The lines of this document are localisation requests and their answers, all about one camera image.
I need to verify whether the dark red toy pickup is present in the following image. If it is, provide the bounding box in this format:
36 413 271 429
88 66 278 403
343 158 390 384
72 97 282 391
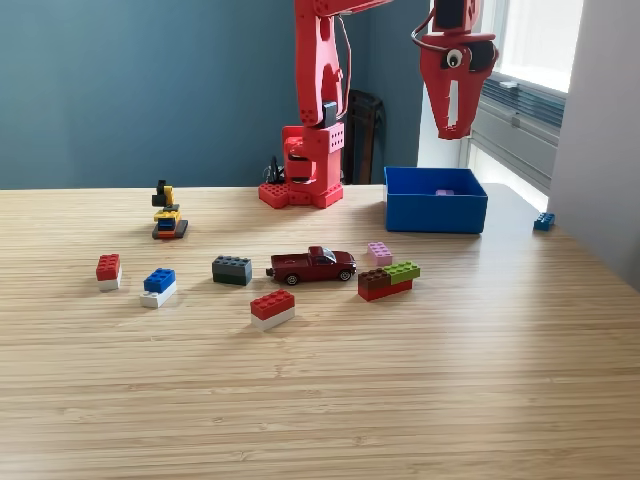
265 244 358 287

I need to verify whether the black cable bundle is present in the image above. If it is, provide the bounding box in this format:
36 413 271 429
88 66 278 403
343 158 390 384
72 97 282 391
263 155 286 184

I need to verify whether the yellow toy digger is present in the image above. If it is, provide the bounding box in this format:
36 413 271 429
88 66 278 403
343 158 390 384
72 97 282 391
151 179 190 241

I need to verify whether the blue plastic bin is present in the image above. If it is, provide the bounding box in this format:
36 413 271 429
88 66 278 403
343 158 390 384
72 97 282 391
383 166 489 235

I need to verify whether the arm servo cable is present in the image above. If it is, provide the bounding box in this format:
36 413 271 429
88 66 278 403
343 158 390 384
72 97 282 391
410 8 437 54

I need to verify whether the dark folded chair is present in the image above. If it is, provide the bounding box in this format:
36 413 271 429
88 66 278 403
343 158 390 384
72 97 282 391
342 88 387 185

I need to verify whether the long red white brick stack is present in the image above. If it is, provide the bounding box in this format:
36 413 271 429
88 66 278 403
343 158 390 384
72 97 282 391
249 288 296 333

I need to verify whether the blue white brick stack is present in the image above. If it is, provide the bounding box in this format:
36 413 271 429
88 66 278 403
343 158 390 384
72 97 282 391
139 267 178 308

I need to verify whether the grey slatted window vent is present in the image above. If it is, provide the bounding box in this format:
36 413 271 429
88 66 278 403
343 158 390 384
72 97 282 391
477 72 569 134

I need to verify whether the small red white brick stack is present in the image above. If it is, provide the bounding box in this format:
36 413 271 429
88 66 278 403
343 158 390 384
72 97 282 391
95 253 123 292

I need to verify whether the grey brick stack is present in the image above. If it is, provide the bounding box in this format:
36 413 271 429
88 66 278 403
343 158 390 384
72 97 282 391
211 255 253 287

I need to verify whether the white window frame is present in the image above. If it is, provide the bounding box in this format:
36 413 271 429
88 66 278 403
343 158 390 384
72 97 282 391
469 0 585 94

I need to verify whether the brown green red brick stack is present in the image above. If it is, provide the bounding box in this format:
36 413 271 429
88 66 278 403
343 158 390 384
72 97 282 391
357 260 422 302

